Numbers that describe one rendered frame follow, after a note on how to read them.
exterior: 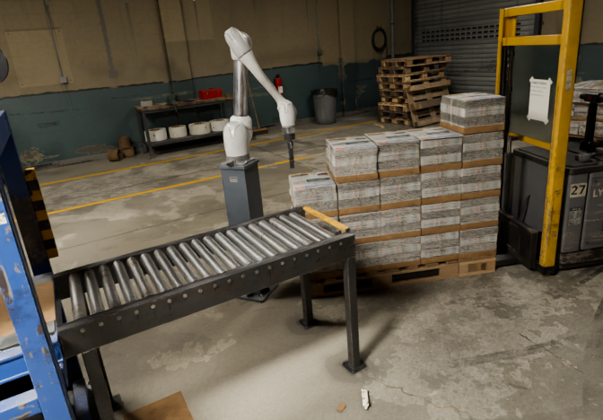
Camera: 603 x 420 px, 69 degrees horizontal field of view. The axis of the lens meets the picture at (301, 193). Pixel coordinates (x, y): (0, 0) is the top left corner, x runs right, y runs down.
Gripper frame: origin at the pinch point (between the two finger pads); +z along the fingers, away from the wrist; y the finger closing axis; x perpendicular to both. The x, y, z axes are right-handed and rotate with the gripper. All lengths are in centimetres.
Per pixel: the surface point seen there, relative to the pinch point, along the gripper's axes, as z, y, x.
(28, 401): 26, -168, 107
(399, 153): -3, -18, -70
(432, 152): -1, -18, -93
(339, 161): -1.8, -18.4, -29.6
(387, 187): 19, -18, -61
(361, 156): -4.0, -19.2, -43.9
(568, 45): -63, -37, -169
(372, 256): 69, -18, -50
